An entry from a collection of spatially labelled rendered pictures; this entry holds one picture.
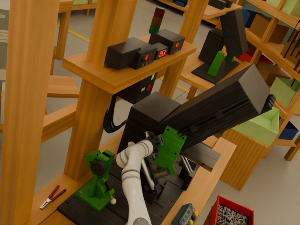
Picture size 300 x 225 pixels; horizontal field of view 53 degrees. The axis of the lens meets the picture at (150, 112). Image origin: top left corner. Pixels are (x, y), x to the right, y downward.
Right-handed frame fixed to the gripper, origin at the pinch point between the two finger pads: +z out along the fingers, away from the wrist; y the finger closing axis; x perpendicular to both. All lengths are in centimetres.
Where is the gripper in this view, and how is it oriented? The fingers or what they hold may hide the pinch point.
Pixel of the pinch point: (156, 141)
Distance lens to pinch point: 150.0
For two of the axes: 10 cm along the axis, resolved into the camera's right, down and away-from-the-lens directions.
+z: 3.8, -1.1, 9.2
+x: -8.7, 2.8, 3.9
